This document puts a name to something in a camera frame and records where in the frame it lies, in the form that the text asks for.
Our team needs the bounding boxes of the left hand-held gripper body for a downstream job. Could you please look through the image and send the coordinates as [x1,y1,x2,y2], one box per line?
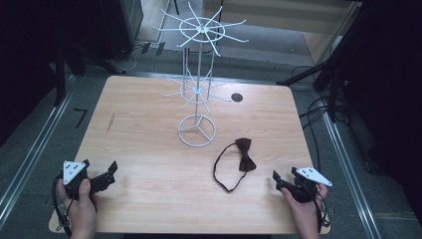
[62,160,116,201]

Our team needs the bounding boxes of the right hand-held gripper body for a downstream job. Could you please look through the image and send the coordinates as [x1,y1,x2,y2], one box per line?
[281,166,333,204]

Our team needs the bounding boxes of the dark brown bow tie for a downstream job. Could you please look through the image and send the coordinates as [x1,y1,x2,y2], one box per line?
[212,137,258,193]

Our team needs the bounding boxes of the white wire display rack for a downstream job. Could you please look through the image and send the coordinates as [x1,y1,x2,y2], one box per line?
[153,0,250,148]

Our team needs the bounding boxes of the person's right hand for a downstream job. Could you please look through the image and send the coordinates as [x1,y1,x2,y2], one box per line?
[281,183,329,234]

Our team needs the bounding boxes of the person's left hand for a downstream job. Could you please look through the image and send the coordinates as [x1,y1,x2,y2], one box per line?
[57,178,100,234]

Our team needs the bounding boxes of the dark cabinet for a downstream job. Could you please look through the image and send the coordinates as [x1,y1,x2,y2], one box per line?
[99,0,144,62]

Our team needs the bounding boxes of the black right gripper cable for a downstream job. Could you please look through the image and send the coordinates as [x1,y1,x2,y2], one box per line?
[310,187,330,234]

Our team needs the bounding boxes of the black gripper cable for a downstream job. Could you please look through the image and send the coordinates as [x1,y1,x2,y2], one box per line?
[310,187,330,234]
[51,172,74,237]

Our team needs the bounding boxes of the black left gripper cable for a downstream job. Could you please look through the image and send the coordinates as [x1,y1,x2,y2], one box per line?
[51,172,74,237]

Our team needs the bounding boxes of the black floor cables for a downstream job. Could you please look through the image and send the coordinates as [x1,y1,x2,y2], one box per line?
[291,64,349,173]

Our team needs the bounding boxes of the metal floor rail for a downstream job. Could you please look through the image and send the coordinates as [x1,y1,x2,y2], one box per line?
[0,75,77,230]
[320,111,383,239]

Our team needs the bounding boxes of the black camera stand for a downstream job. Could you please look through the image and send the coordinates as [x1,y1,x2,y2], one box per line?
[276,46,352,123]

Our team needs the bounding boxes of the white floor cable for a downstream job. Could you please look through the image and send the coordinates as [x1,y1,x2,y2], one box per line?
[109,45,147,73]

